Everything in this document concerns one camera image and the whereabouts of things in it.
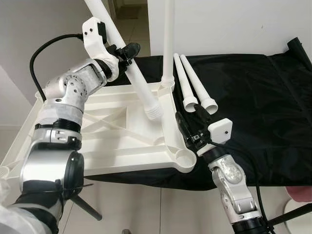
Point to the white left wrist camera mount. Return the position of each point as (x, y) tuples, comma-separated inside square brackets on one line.
[(92, 36)]

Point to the pink round stool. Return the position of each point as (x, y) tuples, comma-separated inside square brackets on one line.
[(300, 194)]

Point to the black cloth table cover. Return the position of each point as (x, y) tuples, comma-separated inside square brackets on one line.
[(253, 122)]

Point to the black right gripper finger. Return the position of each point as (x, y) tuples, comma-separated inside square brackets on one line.
[(183, 126), (201, 119)]

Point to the white plastic table top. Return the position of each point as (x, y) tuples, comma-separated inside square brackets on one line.
[(122, 146)]

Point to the white plastic table leg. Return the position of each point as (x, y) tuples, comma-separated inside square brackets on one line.
[(136, 78), (169, 44), (183, 78), (197, 80)]

